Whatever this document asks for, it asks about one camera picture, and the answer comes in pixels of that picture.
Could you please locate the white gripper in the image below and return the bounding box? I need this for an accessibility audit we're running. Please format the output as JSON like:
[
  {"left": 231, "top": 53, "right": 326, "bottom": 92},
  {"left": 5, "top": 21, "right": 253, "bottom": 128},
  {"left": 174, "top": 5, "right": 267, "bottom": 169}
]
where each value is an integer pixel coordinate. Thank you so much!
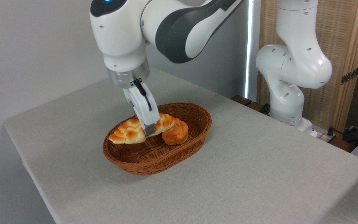
[{"left": 122, "top": 82, "right": 160, "bottom": 137}]

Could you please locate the long braided bread loaf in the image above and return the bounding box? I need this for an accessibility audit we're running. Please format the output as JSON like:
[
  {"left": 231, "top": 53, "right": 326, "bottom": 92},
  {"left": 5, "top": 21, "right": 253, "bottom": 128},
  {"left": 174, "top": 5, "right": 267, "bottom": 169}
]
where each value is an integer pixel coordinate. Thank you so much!
[{"left": 108, "top": 113, "right": 176, "bottom": 145}]

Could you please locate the brown oval wicker basket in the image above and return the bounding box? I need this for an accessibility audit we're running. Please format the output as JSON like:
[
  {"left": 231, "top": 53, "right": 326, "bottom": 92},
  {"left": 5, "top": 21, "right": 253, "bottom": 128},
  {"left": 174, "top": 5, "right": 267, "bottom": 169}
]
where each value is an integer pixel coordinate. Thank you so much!
[{"left": 103, "top": 103, "right": 212, "bottom": 176}]

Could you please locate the round knotted bread roll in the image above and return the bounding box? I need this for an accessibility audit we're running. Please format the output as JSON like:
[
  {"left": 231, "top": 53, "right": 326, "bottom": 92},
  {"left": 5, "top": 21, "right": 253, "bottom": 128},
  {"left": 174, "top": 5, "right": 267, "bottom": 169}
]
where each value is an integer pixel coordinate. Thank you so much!
[{"left": 162, "top": 118, "right": 189, "bottom": 146}]

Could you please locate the dark brown wooden slat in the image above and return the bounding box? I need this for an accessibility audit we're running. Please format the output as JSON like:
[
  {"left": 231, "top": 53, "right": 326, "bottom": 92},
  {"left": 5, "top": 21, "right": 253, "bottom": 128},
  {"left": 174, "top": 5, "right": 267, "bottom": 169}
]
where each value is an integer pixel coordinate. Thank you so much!
[
  {"left": 328, "top": 136, "right": 358, "bottom": 153},
  {"left": 231, "top": 95, "right": 252, "bottom": 106},
  {"left": 247, "top": 102, "right": 270, "bottom": 114}
]

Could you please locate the grey tablecloth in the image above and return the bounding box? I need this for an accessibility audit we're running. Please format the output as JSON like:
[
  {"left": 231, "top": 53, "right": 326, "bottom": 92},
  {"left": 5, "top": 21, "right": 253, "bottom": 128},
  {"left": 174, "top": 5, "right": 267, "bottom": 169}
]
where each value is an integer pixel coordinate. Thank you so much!
[{"left": 3, "top": 68, "right": 358, "bottom": 224}]

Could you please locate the dark metal screen hinge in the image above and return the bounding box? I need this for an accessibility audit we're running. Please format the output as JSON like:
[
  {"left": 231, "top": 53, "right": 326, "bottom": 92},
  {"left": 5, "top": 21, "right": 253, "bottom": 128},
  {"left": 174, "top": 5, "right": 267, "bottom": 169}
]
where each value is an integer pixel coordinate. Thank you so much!
[{"left": 341, "top": 67, "right": 358, "bottom": 85}]

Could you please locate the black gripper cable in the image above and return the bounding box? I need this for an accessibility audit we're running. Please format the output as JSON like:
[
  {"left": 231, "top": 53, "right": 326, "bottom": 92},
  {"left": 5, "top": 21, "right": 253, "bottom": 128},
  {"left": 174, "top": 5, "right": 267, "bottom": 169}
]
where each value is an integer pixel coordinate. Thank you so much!
[{"left": 133, "top": 79, "right": 152, "bottom": 112}]

